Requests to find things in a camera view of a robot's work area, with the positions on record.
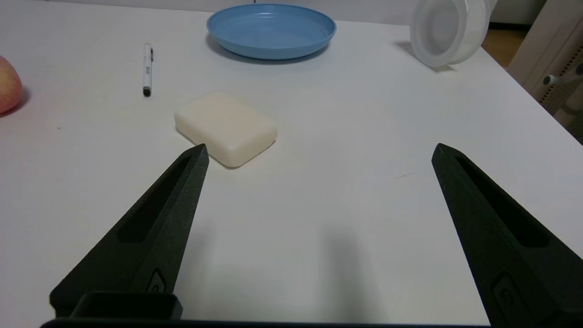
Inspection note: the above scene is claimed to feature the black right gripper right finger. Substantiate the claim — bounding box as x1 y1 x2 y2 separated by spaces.
431 143 583 327

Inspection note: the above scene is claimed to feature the white marker pen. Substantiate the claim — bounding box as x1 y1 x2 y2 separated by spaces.
143 43 154 97

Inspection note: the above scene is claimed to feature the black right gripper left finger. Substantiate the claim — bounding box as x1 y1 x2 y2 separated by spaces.
49 143 210 318

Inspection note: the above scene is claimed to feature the pink peach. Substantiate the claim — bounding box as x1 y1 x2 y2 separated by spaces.
0 56 23 114

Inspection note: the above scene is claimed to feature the white round plastic container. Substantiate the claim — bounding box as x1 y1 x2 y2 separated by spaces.
410 0 491 69

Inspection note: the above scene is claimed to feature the blue plate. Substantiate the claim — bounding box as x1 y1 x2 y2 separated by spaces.
206 4 337 61

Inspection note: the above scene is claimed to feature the beige stand with knob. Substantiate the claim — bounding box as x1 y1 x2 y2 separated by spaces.
508 0 583 144

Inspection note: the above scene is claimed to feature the cream soap bar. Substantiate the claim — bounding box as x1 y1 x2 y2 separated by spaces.
174 93 278 168

